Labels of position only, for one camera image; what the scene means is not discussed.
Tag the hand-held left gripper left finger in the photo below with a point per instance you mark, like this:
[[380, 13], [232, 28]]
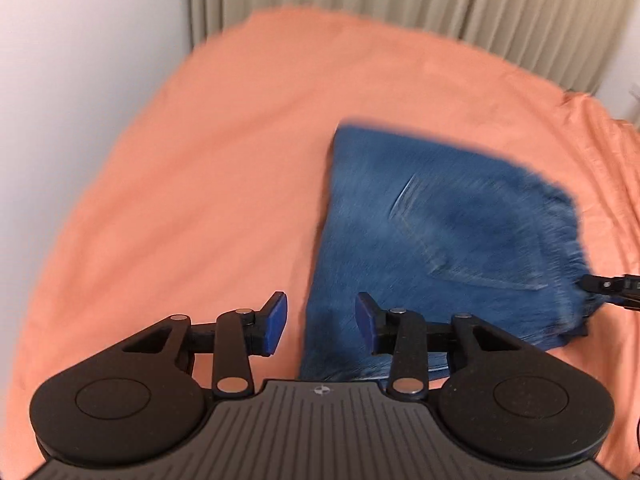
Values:
[[274, 325]]

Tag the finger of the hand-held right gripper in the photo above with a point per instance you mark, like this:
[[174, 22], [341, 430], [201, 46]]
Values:
[[610, 285]]

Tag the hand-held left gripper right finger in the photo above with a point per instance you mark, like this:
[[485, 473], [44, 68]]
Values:
[[366, 320]]

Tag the blue denim pants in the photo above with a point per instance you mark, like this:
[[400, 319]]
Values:
[[440, 225]]

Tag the orange bed sheet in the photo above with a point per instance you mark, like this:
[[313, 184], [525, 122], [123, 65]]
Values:
[[200, 170]]

